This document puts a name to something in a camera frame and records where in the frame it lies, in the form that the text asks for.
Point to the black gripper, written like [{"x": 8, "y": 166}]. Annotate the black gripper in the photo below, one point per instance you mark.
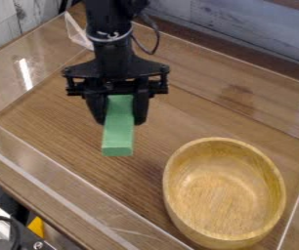
[{"x": 115, "y": 73}]

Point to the green rectangular block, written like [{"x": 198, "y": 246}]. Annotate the green rectangular block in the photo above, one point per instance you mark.
[{"x": 119, "y": 127}]

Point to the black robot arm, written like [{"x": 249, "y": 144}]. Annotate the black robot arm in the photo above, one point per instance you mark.
[{"x": 111, "y": 16}]

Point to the brown wooden bowl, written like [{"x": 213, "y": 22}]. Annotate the brown wooden bowl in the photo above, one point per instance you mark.
[{"x": 225, "y": 193}]

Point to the black device with knob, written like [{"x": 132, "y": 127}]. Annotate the black device with knob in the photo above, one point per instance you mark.
[{"x": 22, "y": 239}]

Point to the clear acrylic corner bracket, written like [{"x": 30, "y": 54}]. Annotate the clear acrylic corner bracket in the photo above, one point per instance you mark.
[{"x": 76, "y": 33}]

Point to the clear acrylic enclosure wall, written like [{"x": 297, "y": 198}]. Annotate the clear acrylic enclosure wall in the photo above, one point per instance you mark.
[{"x": 91, "y": 217}]

